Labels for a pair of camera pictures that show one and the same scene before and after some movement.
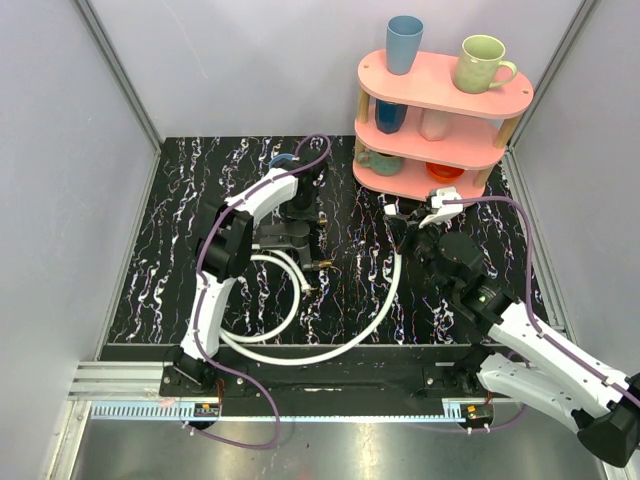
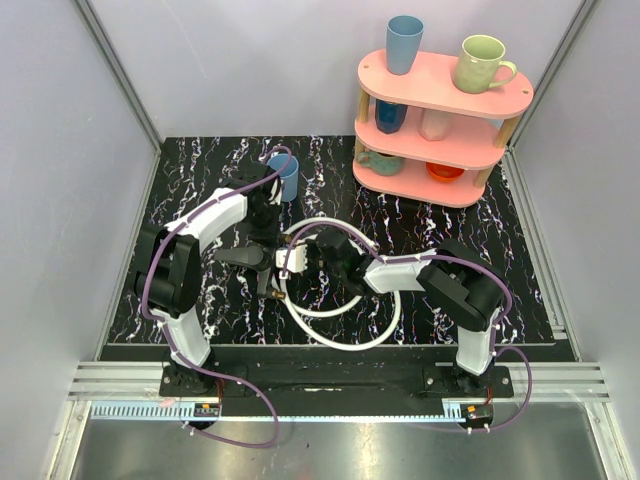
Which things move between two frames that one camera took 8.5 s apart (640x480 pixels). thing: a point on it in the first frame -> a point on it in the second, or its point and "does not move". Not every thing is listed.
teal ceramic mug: [380, 164] does not move
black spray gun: [294, 231] -> [261, 257]
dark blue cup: [389, 115] does not move
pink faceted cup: [434, 124] does not move
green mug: [475, 65] does not move
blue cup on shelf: [404, 34] does not move
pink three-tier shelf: [418, 132] does not move
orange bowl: [444, 173] does not move
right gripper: [406, 228] -> [311, 246]
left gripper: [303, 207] -> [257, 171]
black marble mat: [331, 264] does not move
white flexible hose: [306, 286] -> [374, 245]
